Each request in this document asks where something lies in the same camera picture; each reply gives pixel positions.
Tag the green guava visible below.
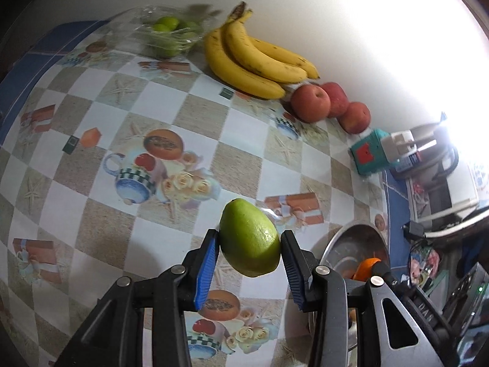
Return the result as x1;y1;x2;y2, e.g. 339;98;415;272
219;198;280;277

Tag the orange tangerine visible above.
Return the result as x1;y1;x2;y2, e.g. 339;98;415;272
352;258;381;282

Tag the large steel plate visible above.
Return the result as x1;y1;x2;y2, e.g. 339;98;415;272
307;220;391;352

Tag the teal box with red crab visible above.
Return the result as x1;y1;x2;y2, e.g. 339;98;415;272
350;128;390;176

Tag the checkered printed tablecloth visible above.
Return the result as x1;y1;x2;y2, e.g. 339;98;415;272
1;22;409;366

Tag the white power adapter lamp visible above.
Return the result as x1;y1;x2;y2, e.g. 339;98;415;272
381;124;448;163

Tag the far red apple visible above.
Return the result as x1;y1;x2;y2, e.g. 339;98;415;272
337;102;371;134

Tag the red apple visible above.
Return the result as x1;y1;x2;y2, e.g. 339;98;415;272
290;84;331;124
320;82;349;118
337;102;371;134

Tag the front red apple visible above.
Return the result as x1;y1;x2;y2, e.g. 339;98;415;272
290;84;331;124

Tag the middle red apple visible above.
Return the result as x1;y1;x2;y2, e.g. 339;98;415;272
320;82;349;118

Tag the stainless steel kettle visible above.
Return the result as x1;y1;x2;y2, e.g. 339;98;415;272
390;124;459;181

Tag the yellow banana bunch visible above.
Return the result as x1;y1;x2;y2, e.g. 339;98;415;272
204;2;320;99

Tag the clear box of green fruit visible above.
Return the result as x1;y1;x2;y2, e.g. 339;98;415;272
107;4;221;60

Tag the black charger with cable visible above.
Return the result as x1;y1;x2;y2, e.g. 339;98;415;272
403;221;425;241

